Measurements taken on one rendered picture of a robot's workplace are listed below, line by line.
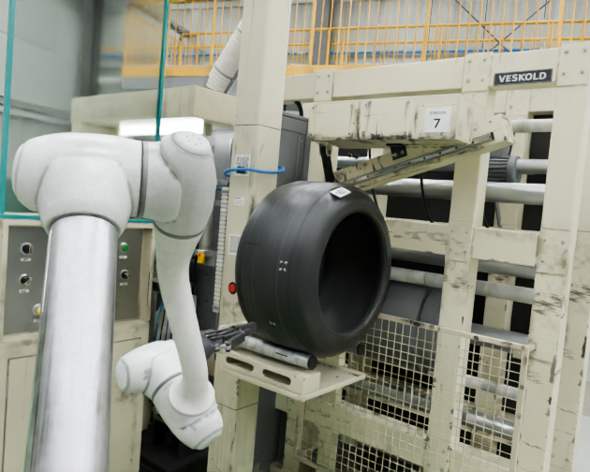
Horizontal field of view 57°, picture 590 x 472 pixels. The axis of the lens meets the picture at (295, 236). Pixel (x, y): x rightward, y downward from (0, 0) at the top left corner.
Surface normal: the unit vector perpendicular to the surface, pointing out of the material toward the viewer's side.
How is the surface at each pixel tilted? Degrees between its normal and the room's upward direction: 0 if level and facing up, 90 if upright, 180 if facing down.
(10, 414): 90
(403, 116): 90
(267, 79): 90
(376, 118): 90
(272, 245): 75
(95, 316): 59
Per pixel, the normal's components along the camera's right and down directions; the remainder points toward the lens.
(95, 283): 0.68, -0.44
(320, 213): 0.24, -0.45
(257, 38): -0.63, -0.01
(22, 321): 0.77, 0.11
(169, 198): 0.39, 0.58
